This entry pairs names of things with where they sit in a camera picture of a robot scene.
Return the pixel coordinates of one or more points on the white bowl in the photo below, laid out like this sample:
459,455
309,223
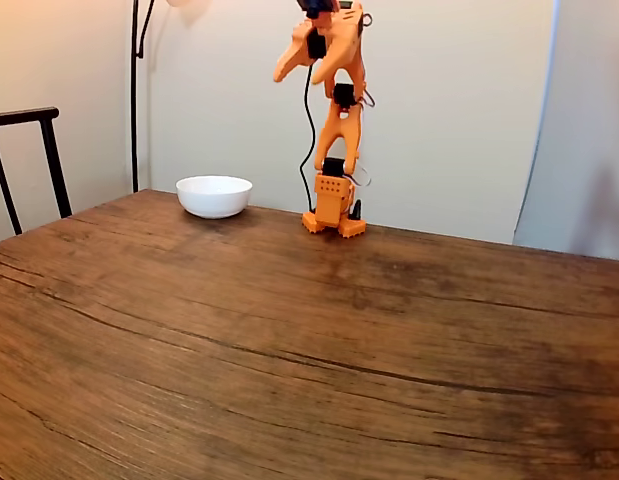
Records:
214,197

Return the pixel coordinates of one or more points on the black table clamp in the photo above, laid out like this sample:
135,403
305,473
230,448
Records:
358,210

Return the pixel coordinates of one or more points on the black floor lamp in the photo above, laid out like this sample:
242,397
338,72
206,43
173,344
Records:
134,100

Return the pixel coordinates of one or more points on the dark wooden chair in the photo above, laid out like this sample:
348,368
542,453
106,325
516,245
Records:
19,116

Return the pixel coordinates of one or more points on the gripper camera on orange plate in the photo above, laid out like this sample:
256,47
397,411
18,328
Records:
316,6

